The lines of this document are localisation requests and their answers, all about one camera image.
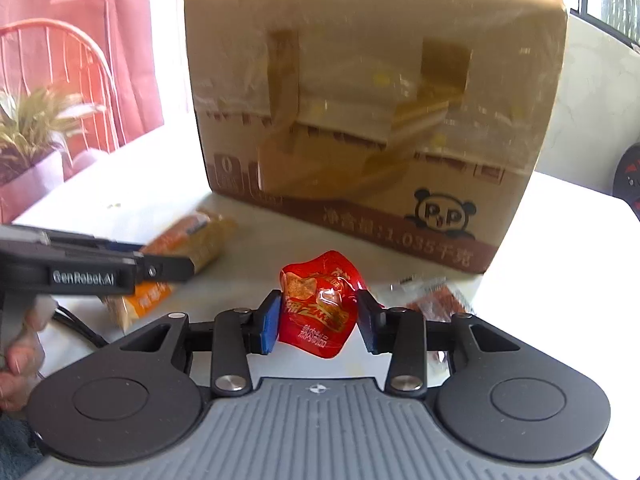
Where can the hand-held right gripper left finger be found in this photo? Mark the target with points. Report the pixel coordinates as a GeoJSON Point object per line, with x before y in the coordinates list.
{"type": "Point", "coordinates": [270, 320]}

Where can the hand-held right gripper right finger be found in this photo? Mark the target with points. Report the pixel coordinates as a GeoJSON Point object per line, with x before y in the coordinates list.
{"type": "Point", "coordinates": [369, 325]}

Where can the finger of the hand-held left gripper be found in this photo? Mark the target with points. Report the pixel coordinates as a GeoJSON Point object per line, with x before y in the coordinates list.
{"type": "Point", "coordinates": [75, 241]}
{"type": "Point", "coordinates": [165, 270]}

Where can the long orange snack packet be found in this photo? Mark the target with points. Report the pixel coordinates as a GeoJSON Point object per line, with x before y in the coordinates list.
{"type": "Point", "coordinates": [200, 242]}

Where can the bright red snack packet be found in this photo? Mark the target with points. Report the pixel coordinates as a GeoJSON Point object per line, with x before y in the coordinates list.
{"type": "Point", "coordinates": [315, 310]}

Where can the cardboard box with plastic liner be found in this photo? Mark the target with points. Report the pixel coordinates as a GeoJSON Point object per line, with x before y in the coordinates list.
{"type": "Point", "coordinates": [350, 110]}

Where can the person's left hand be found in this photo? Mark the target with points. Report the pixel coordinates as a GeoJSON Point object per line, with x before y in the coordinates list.
{"type": "Point", "coordinates": [20, 360]}

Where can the small clear orange sachet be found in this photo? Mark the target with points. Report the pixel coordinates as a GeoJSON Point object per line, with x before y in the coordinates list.
{"type": "Point", "coordinates": [435, 302]}

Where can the blue cloth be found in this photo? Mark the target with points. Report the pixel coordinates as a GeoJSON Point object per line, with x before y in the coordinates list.
{"type": "Point", "coordinates": [15, 450]}

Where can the printed curtain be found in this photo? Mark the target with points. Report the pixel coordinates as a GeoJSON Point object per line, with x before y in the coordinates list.
{"type": "Point", "coordinates": [75, 10]}

